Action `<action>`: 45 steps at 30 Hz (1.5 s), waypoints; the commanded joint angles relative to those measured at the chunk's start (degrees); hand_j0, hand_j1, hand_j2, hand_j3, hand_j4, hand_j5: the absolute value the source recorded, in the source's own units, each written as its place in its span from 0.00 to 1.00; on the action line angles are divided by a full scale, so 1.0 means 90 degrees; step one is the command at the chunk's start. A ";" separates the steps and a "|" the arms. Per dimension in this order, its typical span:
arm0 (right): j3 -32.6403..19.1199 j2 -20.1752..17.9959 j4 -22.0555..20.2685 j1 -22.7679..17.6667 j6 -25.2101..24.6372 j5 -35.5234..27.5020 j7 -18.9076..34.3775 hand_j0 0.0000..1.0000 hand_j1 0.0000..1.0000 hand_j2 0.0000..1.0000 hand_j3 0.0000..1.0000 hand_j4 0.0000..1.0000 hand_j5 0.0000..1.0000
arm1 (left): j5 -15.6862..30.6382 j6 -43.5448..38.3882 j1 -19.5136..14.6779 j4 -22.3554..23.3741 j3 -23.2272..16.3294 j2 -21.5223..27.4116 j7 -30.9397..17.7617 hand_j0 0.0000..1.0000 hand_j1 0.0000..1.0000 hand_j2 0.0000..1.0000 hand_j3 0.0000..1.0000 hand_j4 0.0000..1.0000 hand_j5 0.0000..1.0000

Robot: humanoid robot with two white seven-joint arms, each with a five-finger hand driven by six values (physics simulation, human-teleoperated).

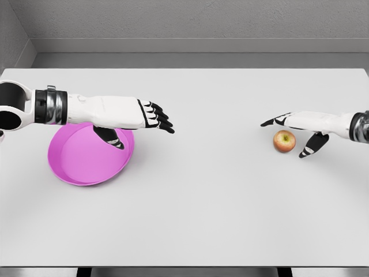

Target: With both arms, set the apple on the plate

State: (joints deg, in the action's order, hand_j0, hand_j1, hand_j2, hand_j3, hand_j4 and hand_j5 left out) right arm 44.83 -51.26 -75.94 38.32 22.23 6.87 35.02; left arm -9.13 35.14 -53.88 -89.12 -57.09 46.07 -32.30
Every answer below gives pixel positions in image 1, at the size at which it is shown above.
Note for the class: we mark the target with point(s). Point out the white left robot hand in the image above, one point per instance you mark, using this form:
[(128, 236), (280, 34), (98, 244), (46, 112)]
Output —
[(121, 112)]

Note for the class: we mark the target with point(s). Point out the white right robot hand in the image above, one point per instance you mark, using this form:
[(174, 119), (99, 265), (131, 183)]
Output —
[(305, 121)]

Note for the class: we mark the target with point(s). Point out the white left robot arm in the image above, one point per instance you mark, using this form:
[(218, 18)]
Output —
[(49, 105)]

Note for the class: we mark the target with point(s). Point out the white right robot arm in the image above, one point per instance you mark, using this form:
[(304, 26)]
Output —
[(351, 125)]

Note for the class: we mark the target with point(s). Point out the red yellow apple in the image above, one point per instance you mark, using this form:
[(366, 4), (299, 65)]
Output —
[(284, 141)]

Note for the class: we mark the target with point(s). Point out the pink plate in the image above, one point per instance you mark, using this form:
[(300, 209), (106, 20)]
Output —
[(86, 155)]

